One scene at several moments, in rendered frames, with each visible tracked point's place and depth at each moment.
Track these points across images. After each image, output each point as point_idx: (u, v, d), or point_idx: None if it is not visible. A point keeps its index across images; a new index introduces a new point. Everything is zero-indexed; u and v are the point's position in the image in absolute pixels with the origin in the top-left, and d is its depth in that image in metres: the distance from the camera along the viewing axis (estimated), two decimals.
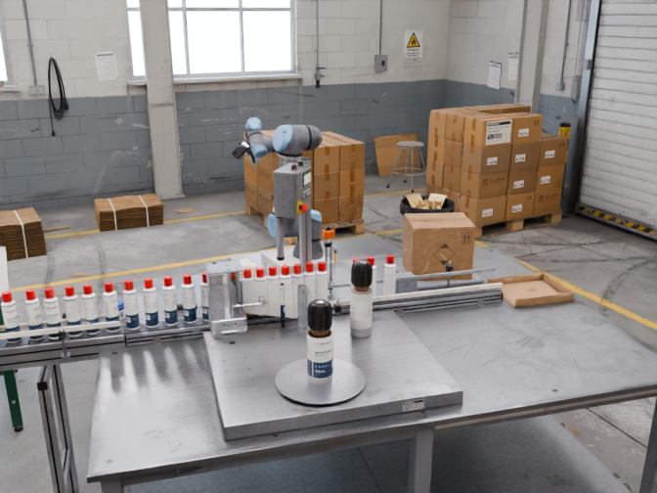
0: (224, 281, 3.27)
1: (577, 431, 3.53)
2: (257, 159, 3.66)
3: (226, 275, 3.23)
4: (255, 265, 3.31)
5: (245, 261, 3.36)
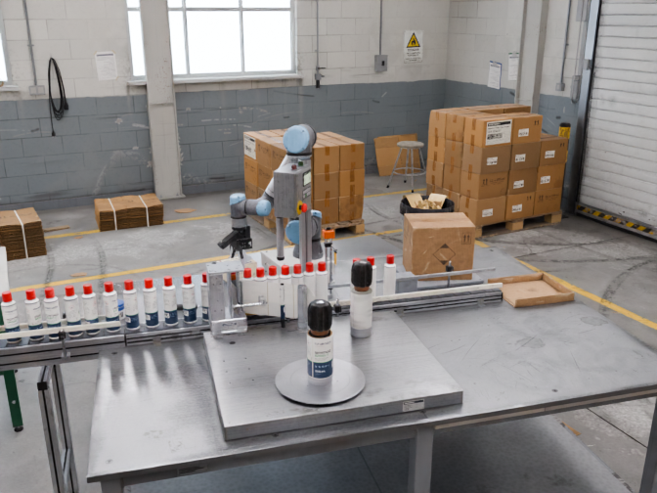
0: (224, 278, 3.27)
1: (577, 431, 3.53)
2: (246, 258, 3.26)
3: (226, 272, 3.23)
4: (255, 261, 3.30)
5: None
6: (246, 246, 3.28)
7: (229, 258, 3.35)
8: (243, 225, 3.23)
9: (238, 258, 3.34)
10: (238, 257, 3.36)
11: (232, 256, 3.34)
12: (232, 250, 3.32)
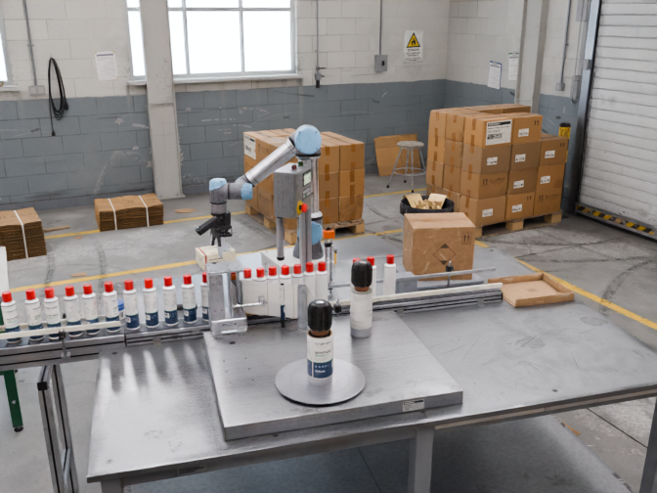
0: (200, 265, 3.14)
1: (577, 431, 3.53)
2: (225, 246, 3.12)
3: (201, 259, 3.10)
4: (234, 250, 3.16)
5: None
6: (226, 234, 3.15)
7: (209, 246, 3.21)
8: (223, 211, 3.09)
9: None
10: None
11: (212, 244, 3.21)
12: (211, 238, 3.18)
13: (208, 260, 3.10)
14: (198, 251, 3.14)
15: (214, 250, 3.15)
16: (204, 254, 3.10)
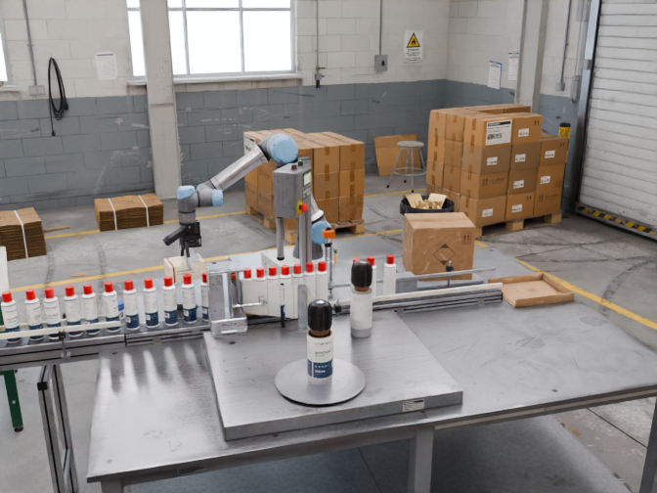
0: None
1: (577, 431, 3.53)
2: (194, 257, 2.98)
3: (169, 271, 2.96)
4: (204, 261, 3.01)
5: None
6: (196, 245, 3.00)
7: (178, 256, 3.07)
8: (192, 220, 2.95)
9: None
10: None
11: (181, 254, 3.07)
12: (181, 247, 3.04)
13: (176, 272, 2.96)
14: (166, 262, 3.00)
15: (183, 261, 3.01)
16: (172, 266, 2.96)
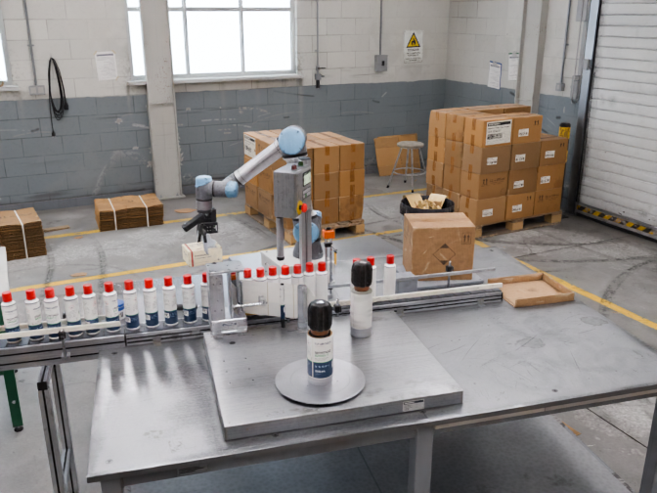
0: (187, 261, 3.19)
1: (577, 431, 3.53)
2: (210, 243, 3.17)
3: (188, 255, 3.15)
4: (220, 246, 3.21)
5: None
6: (212, 231, 3.20)
7: (196, 243, 3.26)
8: (208, 208, 3.14)
9: None
10: None
11: (198, 241, 3.26)
12: (197, 234, 3.23)
13: (194, 256, 3.15)
14: (185, 247, 3.19)
15: (200, 246, 3.20)
16: (191, 250, 3.15)
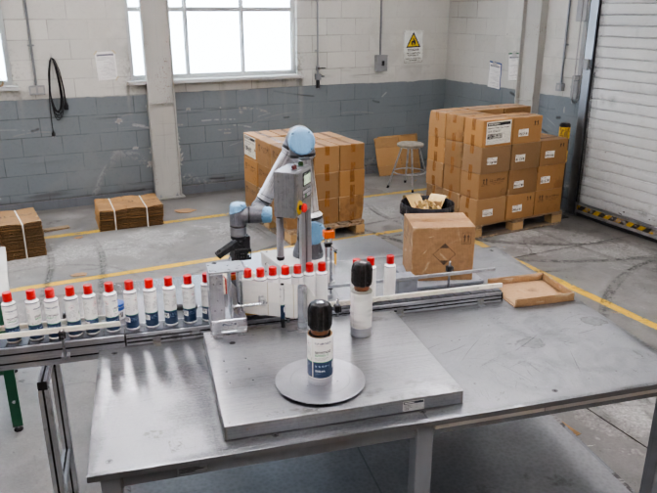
0: None
1: (577, 431, 3.53)
2: (244, 269, 3.14)
3: (222, 283, 3.11)
4: (253, 273, 3.17)
5: None
6: (245, 257, 3.16)
7: None
8: (242, 235, 3.11)
9: None
10: None
11: None
12: (231, 260, 3.20)
13: None
14: None
15: None
16: (224, 278, 3.11)
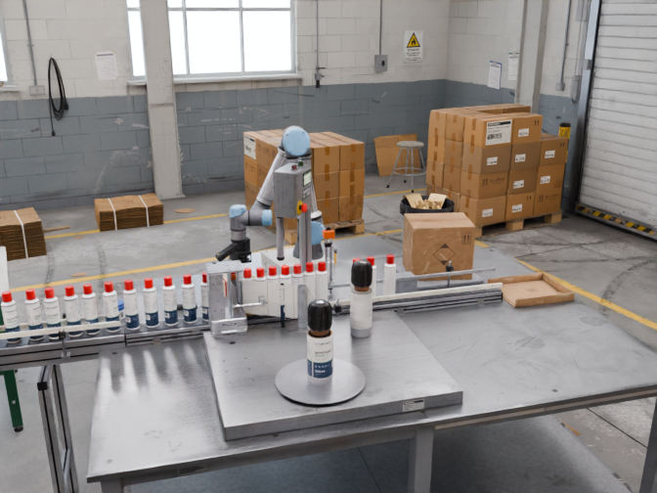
0: None
1: (577, 431, 3.53)
2: None
3: None
4: (253, 276, 3.17)
5: None
6: (245, 260, 3.16)
7: None
8: (242, 238, 3.11)
9: None
10: None
11: None
12: None
13: (228, 287, 3.12)
14: None
15: None
16: (224, 281, 3.12)
